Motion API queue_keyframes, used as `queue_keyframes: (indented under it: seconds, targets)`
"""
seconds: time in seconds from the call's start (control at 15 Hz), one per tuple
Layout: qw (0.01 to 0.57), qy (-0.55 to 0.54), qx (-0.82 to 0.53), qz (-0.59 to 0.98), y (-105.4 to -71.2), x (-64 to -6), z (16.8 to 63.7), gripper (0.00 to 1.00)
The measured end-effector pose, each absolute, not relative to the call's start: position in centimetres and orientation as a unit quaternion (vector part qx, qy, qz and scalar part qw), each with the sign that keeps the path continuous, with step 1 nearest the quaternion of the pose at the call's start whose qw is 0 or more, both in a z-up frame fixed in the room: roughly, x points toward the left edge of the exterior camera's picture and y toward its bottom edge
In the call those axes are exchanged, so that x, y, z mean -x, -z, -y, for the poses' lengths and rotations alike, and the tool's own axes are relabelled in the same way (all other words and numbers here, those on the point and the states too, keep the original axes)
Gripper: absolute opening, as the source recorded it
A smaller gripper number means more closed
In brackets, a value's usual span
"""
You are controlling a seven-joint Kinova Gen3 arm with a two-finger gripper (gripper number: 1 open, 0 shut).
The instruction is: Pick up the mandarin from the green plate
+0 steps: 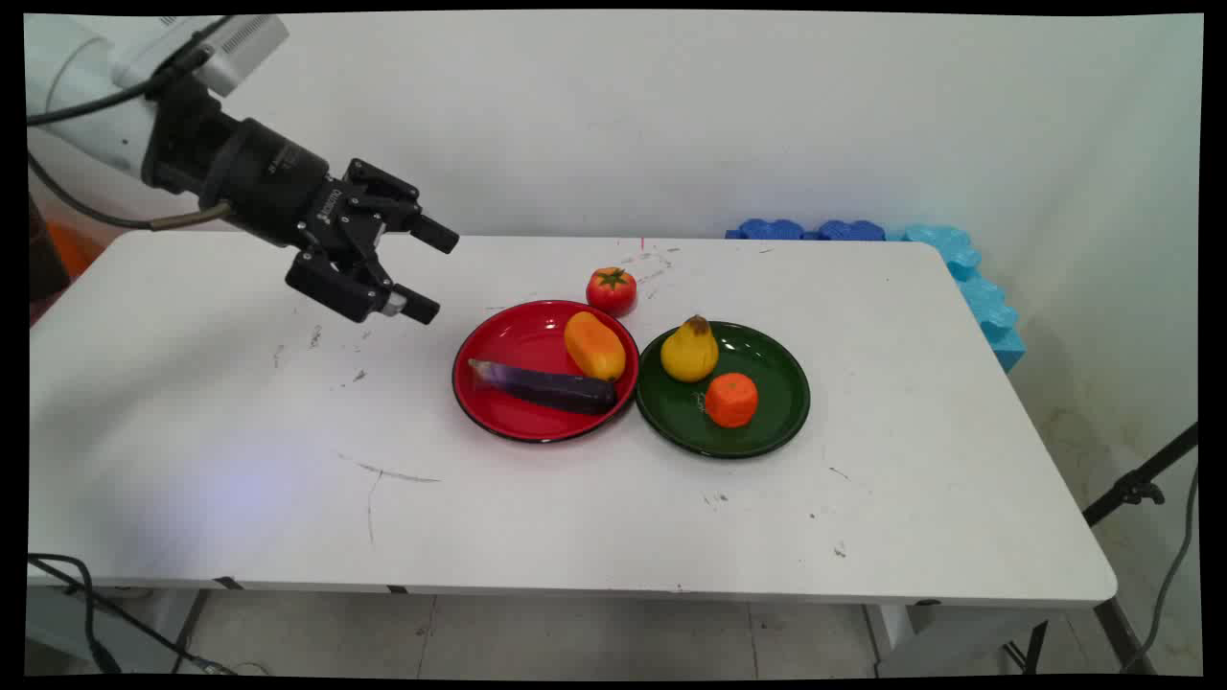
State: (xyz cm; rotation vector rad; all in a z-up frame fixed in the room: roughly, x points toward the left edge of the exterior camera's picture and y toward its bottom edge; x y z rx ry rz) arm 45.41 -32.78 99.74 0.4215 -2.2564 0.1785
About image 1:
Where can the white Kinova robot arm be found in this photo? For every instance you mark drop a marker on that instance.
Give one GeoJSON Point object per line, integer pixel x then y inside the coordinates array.
{"type": "Point", "coordinates": [77, 86]}

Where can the black tripod stand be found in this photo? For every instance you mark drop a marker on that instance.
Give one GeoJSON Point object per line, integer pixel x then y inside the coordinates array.
{"type": "Point", "coordinates": [1141, 484]}

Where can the orange object behind table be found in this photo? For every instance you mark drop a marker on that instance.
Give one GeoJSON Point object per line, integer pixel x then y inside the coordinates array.
{"type": "Point", "coordinates": [69, 247]}

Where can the yellow toy pear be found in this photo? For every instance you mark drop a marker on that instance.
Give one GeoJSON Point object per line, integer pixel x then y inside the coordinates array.
{"type": "Point", "coordinates": [688, 350]}

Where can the dark green round plate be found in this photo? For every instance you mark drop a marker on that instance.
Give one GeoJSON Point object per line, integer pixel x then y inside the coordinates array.
{"type": "Point", "coordinates": [757, 422]}

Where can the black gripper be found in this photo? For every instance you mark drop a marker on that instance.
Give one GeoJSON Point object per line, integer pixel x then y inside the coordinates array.
{"type": "Point", "coordinates": [254, 177]}

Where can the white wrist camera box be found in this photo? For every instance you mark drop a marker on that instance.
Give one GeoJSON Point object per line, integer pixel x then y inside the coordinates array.
{"type": "Point", "coordinates": [225, 48]}

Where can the white folding table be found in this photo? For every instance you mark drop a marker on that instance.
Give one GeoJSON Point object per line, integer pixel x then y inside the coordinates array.
{"type": "Point", "coordinates": [537, 460]}

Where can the light blue foam block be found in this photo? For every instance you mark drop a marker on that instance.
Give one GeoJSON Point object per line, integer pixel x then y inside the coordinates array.
{"type": "Point", "coordinates": [983, 297]}

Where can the red toy tomato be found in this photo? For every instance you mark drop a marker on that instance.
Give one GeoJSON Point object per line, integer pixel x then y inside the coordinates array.
{"type": "Point", "coordinates": [612, 289]}

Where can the dark blue foam block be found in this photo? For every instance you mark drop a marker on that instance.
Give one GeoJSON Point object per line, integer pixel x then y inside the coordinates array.
{"type": "Point", "coordinates": [773, 230]}
{"type": "Point", "coordinates": [851, 231]}

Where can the purple toy eggplant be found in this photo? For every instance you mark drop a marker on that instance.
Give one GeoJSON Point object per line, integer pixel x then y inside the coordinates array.
{"type": "Point", "coordinates": [546, 386]}

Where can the orange yellow toy mango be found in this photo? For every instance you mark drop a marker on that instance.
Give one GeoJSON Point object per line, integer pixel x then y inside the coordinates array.
{"type": "Point", "coordinates": [594, 346]}

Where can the red round plate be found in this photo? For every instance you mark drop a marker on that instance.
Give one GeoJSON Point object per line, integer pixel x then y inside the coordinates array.
{"type": "Point", "coordinates": [543, 371]}

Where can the orange toy tangerine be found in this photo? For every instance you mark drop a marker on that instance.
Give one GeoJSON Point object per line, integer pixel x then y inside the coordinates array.
{"type": "Point", "coordinates": [731, 400]}

